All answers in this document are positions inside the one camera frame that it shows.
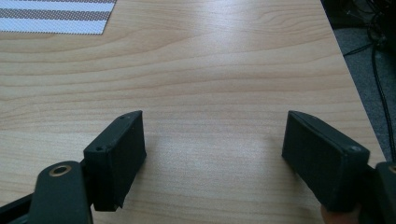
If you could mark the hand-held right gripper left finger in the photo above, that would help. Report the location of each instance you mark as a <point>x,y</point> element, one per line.
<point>115,161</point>

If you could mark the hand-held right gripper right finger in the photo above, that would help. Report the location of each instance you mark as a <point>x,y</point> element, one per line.
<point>323,158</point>

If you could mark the striped brown white place mat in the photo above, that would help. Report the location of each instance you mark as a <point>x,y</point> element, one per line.
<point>53,15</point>

